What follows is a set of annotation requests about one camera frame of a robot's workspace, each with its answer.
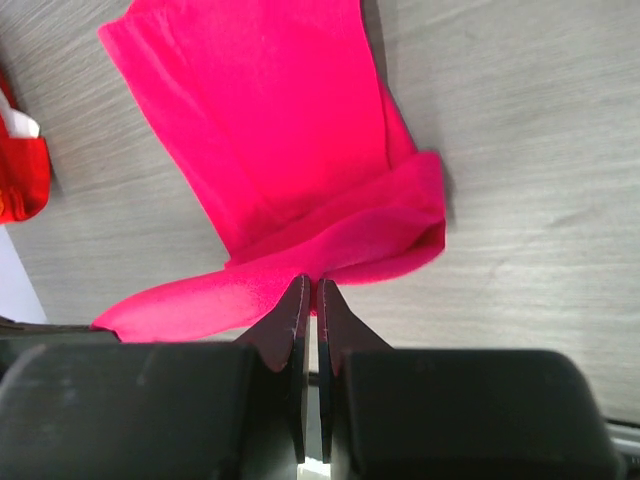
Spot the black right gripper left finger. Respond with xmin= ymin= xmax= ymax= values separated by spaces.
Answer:
xmin=1 ymin=276 xmax=309 ymax=479

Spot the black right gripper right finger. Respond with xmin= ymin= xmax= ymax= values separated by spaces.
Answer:
xmin=317 ymin=280 xmax=623 ymax=479

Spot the pink t shirt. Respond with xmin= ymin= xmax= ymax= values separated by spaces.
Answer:
xmin=94 ymin=1 xmax=446 ymax=342

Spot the white folded t shirt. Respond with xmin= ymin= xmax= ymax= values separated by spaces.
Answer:
xmin=2 ymin=109 xmax=40 ymax=139

